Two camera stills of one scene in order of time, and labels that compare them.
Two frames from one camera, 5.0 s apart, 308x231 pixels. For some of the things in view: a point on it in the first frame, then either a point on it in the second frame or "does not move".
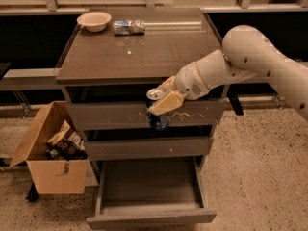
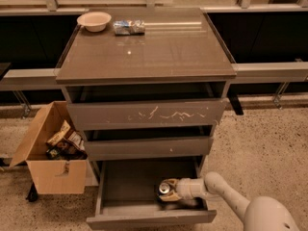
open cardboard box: x=52 y=175 does not move
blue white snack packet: x=136 y=27 does not move
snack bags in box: x=66 y=143 does not move
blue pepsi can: x=159 y=122 -> x=164 y=189
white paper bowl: x=93 y=21 does not move
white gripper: x=190 y=80 -> x=185 y=189
